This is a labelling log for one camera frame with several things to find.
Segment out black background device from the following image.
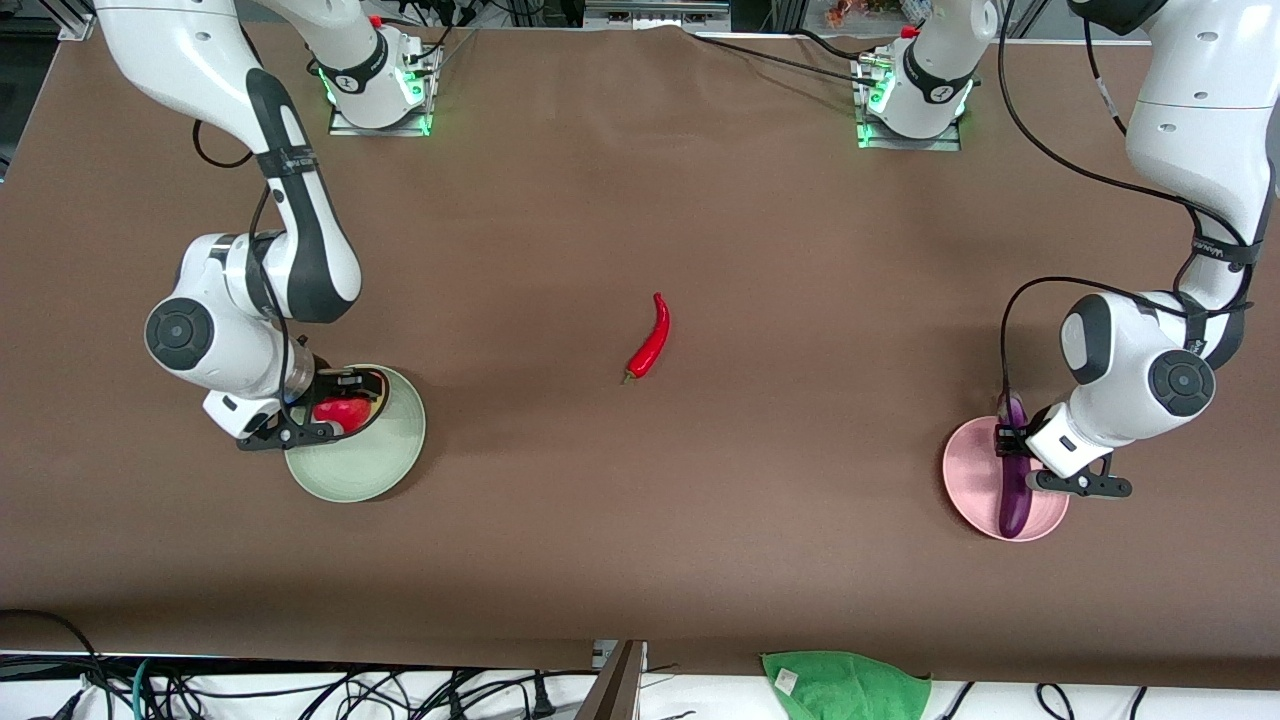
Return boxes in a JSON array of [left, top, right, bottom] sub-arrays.
[[583, 0, 733, 31]]

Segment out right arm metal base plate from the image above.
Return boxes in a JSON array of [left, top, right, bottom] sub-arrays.
[[328, 45, 438, 138]]

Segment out red round toy fruit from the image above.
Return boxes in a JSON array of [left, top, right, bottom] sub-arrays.
[[312, 395, 373, 436]]

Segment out short black table cable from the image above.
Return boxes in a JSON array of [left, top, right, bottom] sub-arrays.
[[790, 28, 881, 61]]

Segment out green cloth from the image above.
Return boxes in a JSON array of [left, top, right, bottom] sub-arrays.
[[760, 650, 934, 720]]

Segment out pink round plate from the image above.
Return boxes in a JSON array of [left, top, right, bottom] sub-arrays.
[[943, 415, 1071, 543]]

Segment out thick black floor cable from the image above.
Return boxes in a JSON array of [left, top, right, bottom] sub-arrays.
[[0, 610, 106, 720]]

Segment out purple eggplant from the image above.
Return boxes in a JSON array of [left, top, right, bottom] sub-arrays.
[[997, 393, 1033, 541]]

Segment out long black table cable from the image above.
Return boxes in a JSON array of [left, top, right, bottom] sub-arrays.
[[692, 33, 876, 83]]

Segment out light green round plate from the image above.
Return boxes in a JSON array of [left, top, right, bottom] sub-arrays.
[[285, 364, 427, 504]]

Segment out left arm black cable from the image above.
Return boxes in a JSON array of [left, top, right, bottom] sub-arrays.
[[985, 0, 1256, 431]]

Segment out red chili pepper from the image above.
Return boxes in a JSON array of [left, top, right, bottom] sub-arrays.
[[620, 293, 674, 383]]

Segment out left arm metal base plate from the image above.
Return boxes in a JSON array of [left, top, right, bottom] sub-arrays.
[[853, 55, 963, 153]]

